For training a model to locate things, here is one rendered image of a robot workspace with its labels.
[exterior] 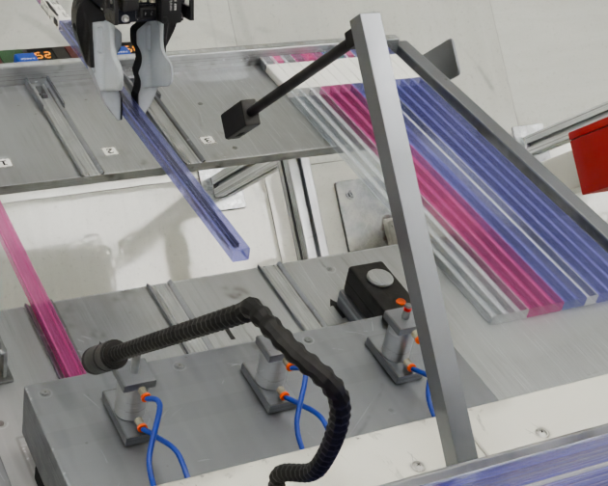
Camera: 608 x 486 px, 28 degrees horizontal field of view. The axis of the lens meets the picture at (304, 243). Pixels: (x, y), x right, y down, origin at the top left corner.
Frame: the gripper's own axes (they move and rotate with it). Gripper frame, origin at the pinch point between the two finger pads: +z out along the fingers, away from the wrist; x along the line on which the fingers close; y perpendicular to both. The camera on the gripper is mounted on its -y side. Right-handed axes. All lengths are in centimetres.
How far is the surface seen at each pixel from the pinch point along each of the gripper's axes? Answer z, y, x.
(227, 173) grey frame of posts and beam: 39, -82, 49
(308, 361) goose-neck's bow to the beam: -6, 61, -15
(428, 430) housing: 14.7, 39.3, 7.9
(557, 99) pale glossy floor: 36, -93, 132
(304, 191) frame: 34, -58, 51
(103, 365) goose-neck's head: 4.3, 39.6, -16.2
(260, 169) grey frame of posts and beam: 34, -69, 49
